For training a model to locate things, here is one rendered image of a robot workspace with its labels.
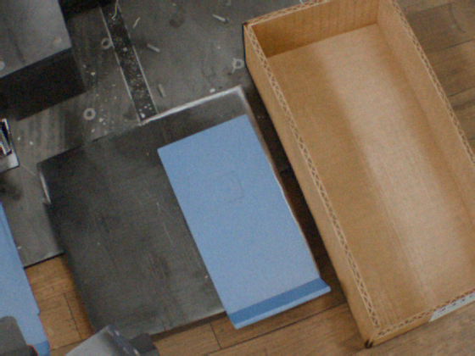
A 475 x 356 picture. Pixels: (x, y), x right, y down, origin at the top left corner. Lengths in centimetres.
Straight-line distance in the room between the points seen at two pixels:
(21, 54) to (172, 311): 22
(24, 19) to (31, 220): 16
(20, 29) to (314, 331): 32
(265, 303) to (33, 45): 26
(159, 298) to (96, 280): 5
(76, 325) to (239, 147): 18
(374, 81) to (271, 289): 19
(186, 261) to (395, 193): 16
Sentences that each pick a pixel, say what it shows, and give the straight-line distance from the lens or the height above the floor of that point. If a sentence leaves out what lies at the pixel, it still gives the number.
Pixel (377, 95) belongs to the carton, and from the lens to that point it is 86.
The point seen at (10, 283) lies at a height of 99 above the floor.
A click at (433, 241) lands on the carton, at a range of 82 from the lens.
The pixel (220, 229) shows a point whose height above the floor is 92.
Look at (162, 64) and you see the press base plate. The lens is 88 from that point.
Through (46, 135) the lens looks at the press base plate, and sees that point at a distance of 87.
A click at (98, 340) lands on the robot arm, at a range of 49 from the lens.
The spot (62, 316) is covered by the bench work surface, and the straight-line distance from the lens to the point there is 82.
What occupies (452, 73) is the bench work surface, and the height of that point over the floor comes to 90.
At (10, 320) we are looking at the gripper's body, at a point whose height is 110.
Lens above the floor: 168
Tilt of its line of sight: 69 degrees down
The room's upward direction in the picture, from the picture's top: 6 degrees counter-clockwise
